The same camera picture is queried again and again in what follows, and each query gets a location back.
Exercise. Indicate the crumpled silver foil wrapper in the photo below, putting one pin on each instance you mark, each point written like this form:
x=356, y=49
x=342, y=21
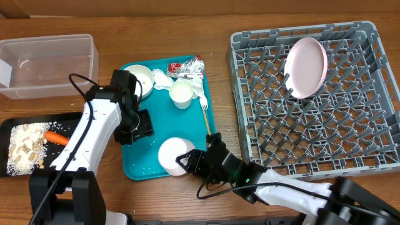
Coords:
x=193, y=68

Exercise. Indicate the white bowl with peanuts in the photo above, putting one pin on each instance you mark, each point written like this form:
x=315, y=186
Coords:
x=145, y=76

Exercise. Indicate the wooden chopstick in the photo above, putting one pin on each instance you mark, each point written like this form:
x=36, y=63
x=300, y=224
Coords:
x=206, y=122

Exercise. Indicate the pile of rice and peanuts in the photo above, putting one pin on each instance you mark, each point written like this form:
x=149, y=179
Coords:
x=29, y=148

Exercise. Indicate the crumpled white napkin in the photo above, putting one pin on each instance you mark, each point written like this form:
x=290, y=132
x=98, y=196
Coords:
x=162, y=81

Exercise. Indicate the grey plastic dishwasher rack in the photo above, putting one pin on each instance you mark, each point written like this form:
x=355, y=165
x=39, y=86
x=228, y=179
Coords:
x=350, y=127

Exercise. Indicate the black rectangular waste tray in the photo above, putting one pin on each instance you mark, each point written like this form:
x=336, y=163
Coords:
x=64, y=124

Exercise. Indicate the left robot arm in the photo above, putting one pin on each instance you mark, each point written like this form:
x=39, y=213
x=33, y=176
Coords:
x=67, y=192

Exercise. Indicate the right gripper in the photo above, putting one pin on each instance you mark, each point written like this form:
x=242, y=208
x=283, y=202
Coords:
x=194, y=159

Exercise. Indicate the clear plastic storage bin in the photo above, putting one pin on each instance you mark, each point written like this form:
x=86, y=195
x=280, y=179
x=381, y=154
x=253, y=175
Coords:
x=39, y=67

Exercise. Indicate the white plastic fork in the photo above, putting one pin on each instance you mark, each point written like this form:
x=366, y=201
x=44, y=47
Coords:
x=203, y=99

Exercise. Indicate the white round plate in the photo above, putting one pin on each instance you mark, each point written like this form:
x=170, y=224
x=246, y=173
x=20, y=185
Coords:
x=307, y=65

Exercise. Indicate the white paper cup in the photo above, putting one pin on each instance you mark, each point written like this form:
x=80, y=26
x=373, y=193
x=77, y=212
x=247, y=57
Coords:
x=181, y=93

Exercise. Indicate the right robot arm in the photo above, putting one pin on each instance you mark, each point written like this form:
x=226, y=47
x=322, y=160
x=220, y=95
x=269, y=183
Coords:
x=342, y=202

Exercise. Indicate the teal plastic serving tray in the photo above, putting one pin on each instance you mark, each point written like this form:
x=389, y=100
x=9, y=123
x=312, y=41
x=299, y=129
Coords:
x=140, y=159

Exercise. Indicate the orange carrot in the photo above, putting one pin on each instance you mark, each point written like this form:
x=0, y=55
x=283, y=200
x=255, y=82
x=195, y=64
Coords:
x=56, y=138

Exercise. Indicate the white bowl with rice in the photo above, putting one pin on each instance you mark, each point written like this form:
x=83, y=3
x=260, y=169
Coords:
x=169, y=151

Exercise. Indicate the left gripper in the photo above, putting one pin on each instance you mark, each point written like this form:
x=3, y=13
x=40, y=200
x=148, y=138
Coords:
x=147, y=128

